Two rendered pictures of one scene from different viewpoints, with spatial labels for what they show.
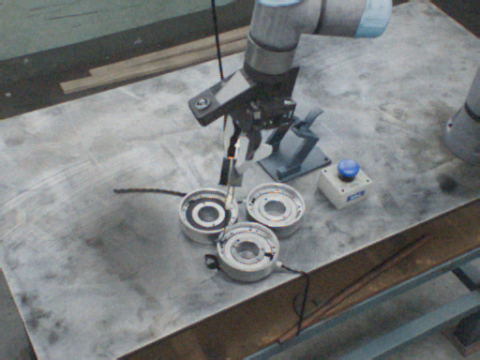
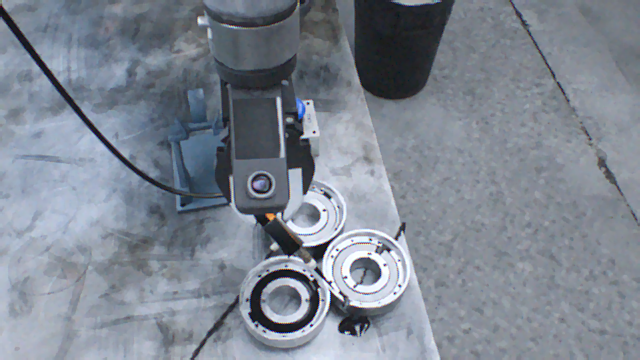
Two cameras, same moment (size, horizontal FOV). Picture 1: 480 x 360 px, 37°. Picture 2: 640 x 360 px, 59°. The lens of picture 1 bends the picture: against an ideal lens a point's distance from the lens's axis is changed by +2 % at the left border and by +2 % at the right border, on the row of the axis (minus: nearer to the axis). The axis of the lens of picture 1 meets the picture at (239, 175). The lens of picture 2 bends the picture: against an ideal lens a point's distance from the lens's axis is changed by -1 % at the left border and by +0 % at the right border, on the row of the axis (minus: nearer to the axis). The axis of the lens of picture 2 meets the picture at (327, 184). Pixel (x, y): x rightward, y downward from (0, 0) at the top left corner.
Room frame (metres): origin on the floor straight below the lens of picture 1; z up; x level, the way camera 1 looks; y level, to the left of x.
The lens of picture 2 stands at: (0.68, 0.30, 1.45)
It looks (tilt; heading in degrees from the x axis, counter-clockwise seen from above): 54 degrees down; 291
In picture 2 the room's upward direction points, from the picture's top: 3 degrees clockwise
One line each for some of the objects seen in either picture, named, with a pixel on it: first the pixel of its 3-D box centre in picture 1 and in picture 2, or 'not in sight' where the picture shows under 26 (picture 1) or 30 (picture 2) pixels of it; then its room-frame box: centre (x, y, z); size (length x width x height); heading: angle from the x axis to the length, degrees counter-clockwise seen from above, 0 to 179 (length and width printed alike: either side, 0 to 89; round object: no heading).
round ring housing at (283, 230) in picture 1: (274, 211); (305, 218); (0.85, -0.07, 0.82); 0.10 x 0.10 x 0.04
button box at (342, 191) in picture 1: (347, 183); (291, 126); (0.93, -0.20, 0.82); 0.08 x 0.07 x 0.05; 123
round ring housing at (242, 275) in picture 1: (247, 252); (364, 274); (0.75, -0.02, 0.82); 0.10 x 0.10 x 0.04
